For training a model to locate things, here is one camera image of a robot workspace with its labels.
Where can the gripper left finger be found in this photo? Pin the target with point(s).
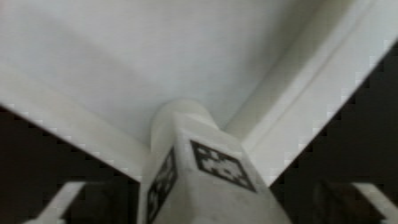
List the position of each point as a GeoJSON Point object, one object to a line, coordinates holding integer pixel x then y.
{"type": "Point", "coordinates": [89, 203]}

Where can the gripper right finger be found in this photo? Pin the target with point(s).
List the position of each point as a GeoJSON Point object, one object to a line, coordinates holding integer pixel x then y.
{"type": "Point", "coordinates": [352, 203]}

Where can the white table leg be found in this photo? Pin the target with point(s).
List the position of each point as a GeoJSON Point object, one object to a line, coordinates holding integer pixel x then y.
{"type": "Point", "coordinates": [201, 187]}

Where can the white square table top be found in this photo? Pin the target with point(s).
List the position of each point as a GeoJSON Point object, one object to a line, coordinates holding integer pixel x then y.
{"type": "Point", "coordinates": [265, 57]}

